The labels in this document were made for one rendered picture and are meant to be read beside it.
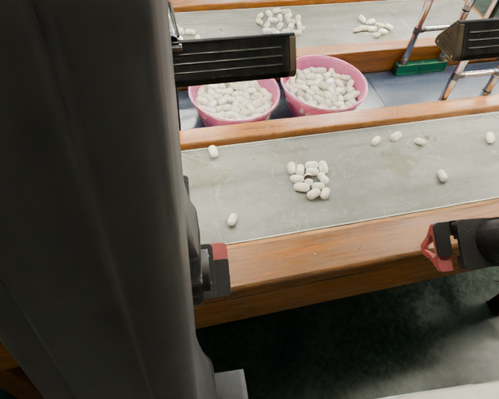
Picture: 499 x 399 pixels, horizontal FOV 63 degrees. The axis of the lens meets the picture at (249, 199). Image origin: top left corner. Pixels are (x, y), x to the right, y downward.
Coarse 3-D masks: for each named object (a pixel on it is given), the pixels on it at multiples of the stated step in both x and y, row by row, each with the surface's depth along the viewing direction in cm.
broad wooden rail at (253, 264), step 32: (352, 224) 96; (384, 224) 94; (416, 224) 95; (256, 256) 87; (288, 256) 87; (320, 256) 88; (352, 256) 88; (384, 256) 89; (416, 256) 91; (256, 288) 84; (288, 288) 88; (320, 288) 93; (352, 288) 98; (384, 288) 104; (224, 320) 94; (0, 352) 79
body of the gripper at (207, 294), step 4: (204, 244) 50; (208, 244) 50; (204, 248) 50; (208, 248) 50; (208, 252) 50; (212, 252) 50; (212, 256) 50; (212, 260) 50; (212, 264) 50; (212, 268) 50; (212, 272) 50; (212, 276) 49; (212, 280) 49; (212, 284) 49; (212, 288) 49; (204, 292) 49; (208, 292) 49; (212, 292) 49; (204, 296) 49; (208, 296) 49; (212, 296) 49
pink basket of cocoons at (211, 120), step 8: (256, 80) 128; (264, 80) 126; (272, 80) 123; (192, 88) 121; (272, 88) 124; (192, 96) 119; (272, 96) 123; (272, 104) 122; (200, 112) 116; (208, 120) 116; (216, 120) 113; (224, 120) 111; (232, 120) 111; (240, 120) 111; (248, 120) 112; (256, 120) 114
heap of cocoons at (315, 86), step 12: (300, 72) 131; (312, 72) 133; (324, 72) 133; (288, 84) 126; (300, 84) 128; (312, 84) 128; (324, 84) 127; (336, 84) 129; (348, 84) 129; (300, 96) 124; (312, 96) 125; (324, 96) 126; (336, 96) 124; (348, 96) 125
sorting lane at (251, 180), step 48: (240, 144) 110; (288, 144) 111; (336, 144) 112; (384, 144) 114; (432, 144) 115; (480, 144) 117; (192, 192) 99; (240, 192) 100; (288, 192) 101; (336, 192) 102; (384, 192) 103; (432, 192) 104; (480, 192) 105; (240, 240) 92
